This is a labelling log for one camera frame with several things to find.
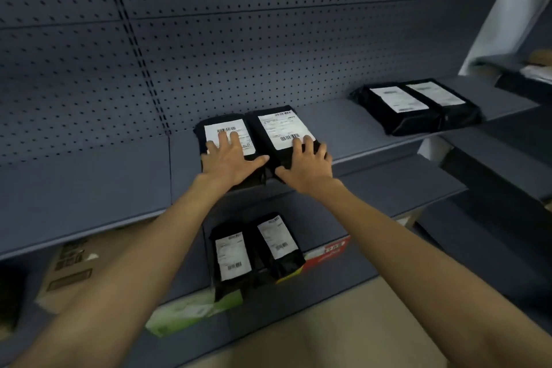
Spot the person's right hand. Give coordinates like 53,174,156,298
274,135,344,202

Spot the person's left hand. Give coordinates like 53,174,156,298
200,130,270,191

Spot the black bag package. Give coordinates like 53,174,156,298
193,112,267,191
244,105,329,185
209,221,259,303
403,78,484,131
250,212,306,282
349,83,444,137

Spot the person's right forearm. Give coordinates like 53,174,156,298
317,180,552,368

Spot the person's left forearm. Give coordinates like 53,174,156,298
8,173,236,368

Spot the red printed carton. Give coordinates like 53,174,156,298
275,235,351,286

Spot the small cardboard box white sticker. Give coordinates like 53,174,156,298
394,210,423,229

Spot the grey pegboard shelving unit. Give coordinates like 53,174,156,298
416,14,552,334
0,0,542,368

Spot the green printed box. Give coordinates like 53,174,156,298
144,289,244,338

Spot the brown cardboard box black print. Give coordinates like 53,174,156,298
33,223,145,317

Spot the white flat envelope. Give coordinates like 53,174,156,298
519,63,552,83

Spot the flat cardboard box red tape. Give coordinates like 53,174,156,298
527,49,552,67

